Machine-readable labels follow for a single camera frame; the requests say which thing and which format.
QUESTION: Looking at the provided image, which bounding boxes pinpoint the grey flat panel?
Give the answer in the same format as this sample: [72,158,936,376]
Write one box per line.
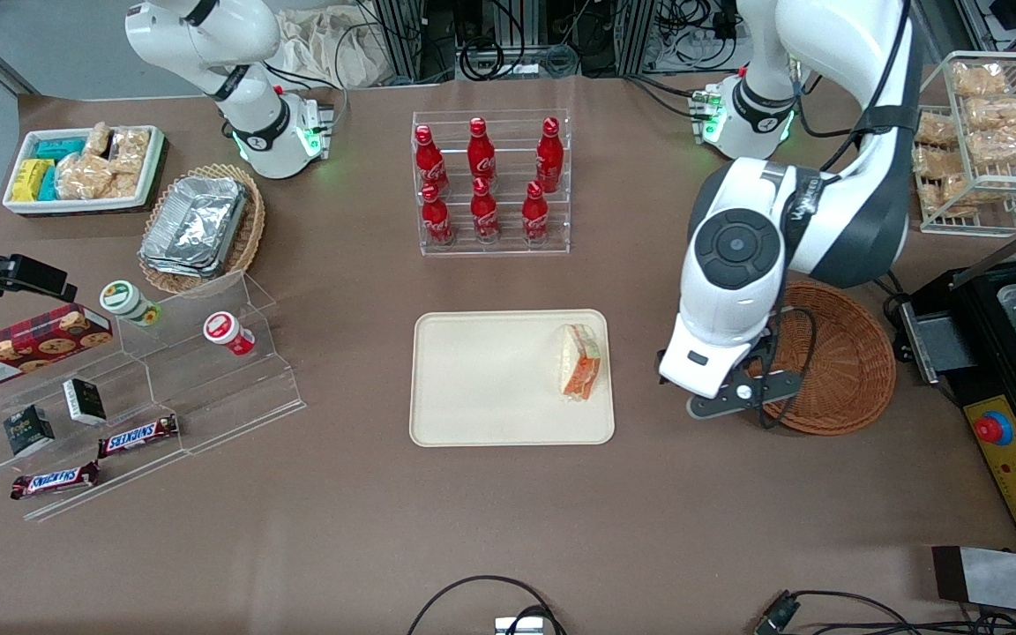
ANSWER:
[931,545,1016,618]

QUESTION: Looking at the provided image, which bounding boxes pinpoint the small black box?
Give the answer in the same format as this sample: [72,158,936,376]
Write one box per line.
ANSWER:
[3,404,56,458]
[63,377,108,426]

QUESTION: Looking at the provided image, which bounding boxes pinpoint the round brown wicker basket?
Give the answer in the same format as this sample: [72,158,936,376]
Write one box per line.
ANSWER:
[742,280,897,437]

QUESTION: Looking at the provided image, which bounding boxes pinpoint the stacked aluminium foil containers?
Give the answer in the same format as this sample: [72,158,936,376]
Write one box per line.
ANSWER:
[139,176,250,280]

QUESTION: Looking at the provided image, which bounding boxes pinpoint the white rectangular snack tray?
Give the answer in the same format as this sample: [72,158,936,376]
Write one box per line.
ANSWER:
[2,125,167,217]

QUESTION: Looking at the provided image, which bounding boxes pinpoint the clear acrylic bottle rack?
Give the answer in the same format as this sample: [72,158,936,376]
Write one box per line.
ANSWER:
[411,108,572,258]

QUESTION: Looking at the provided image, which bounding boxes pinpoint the red emergency stop button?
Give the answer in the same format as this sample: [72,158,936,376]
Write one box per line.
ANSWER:
[975,409,1014,447]

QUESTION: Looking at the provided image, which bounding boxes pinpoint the triangle sandwich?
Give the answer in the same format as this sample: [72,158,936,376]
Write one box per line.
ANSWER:
[558,323,604,404]

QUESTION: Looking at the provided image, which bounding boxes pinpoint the black looped machine cable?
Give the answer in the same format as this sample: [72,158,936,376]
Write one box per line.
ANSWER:
[874,269,915,329]

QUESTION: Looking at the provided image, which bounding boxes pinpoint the white wire rack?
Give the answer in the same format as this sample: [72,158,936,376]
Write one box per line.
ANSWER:
[912,50,1016,237]

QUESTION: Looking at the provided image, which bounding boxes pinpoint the brown snickers bar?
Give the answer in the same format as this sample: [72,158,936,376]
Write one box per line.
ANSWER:
[97,414,180,459]
[11,460,101,501]

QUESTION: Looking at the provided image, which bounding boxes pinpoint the red lidded cup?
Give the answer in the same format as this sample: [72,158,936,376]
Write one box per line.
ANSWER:
[202,311,256,357]

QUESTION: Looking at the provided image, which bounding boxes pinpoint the black and yellow sealing machine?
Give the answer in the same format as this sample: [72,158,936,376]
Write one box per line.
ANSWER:
[892,207,1016,557]

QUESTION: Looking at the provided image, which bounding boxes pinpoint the green lidded cup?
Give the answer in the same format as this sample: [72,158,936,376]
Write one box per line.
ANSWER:
[100,280,162,328]

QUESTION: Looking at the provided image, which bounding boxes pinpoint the black cable with connector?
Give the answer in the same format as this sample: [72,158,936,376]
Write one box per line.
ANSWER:
[752,589,1016,635]

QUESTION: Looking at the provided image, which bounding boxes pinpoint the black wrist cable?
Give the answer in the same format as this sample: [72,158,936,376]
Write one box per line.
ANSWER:
[757,304,818,431]

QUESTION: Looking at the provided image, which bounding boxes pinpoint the yellow snack packet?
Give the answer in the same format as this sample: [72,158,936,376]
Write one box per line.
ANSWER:
[11,159,55,203]

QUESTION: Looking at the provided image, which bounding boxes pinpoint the black arched cable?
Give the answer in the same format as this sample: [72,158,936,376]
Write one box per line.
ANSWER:
[406,575,567,635]

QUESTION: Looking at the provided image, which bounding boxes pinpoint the beige plastic tray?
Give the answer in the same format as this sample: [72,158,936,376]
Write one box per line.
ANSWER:
[409,309,616,448]

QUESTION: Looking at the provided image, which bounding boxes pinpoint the red cola bottle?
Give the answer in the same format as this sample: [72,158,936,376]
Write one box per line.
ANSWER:
[521,181,550,244]
[421,183,455,246]
[470,177,501,244]
[535,117,564,193]
[467,117,497,186]
[414,124,450,197]

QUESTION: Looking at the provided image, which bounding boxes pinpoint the bagged fried snack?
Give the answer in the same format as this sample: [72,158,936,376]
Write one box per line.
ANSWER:
[921,176,977,218]
[952,62,1010,98]
[914,146,968,182]
[967,123,1016,168]
[917,113,960,148]
[965,95,1016,133]

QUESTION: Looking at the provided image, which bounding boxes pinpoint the oval wicker basket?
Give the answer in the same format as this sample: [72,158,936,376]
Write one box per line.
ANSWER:
[138,163,266,296]

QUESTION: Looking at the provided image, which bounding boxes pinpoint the teal snack packet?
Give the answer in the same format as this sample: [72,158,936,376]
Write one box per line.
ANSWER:
[34,137,87,162]

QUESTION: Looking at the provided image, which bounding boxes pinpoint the red cookie box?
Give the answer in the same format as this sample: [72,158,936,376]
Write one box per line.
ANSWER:
[0,303,114,394]

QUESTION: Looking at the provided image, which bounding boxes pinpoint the clear acrylic step display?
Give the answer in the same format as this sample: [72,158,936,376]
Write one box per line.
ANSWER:
[0,269,308,523]

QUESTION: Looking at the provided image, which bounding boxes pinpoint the beige cloth bag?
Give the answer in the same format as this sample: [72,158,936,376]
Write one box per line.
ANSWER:
[274,7,387,89]

